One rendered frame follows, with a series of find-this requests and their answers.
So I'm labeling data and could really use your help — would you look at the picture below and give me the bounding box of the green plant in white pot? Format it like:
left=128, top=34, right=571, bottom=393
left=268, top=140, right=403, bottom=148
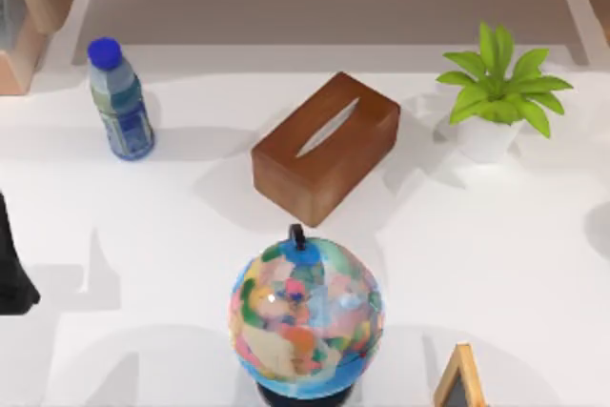
left=435, top=20, right=575, bottom=164

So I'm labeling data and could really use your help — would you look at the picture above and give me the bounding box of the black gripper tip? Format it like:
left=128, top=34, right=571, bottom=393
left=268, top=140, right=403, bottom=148
left=0, top=193, right=41, bottom=316

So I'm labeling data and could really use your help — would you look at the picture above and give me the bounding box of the brown wooden tissue box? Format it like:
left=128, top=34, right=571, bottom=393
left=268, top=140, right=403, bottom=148
left=251, top=71, right=401, bottom=229

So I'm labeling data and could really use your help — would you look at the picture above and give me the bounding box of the blue capped water bottle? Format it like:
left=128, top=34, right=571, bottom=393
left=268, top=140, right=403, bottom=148
left=87, top=36, right=156, bottom=161

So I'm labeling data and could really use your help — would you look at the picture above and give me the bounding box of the colourful globe on black stand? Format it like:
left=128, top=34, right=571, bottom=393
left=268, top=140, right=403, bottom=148
left=227, top=223, right=385, bottom=407

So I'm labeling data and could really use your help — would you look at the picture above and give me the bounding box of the wooden framed blackboard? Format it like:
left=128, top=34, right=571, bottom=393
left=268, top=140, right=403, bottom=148
left=432, top=341, right=491, bottom=407

